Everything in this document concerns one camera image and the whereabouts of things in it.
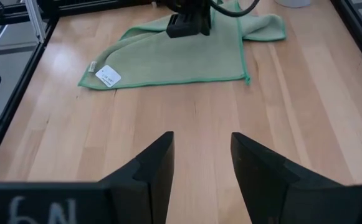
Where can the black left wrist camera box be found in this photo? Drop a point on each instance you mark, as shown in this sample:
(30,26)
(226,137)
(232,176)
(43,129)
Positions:
(187,26)

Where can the silver aluminium post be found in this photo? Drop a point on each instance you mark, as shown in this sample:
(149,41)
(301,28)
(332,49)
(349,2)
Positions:
(35,21)

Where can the black aluminium table frame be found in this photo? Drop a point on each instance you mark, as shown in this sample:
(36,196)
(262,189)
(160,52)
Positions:
(21,93)

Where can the green microfiber towel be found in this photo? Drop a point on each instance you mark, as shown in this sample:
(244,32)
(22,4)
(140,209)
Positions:
(174,59)

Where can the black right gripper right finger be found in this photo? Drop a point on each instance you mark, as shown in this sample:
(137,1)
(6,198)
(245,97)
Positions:
(268,193)

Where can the snake plant in white pot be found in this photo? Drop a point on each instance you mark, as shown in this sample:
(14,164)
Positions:
(293,3)

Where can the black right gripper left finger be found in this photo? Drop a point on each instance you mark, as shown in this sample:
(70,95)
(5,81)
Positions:
(149,186)

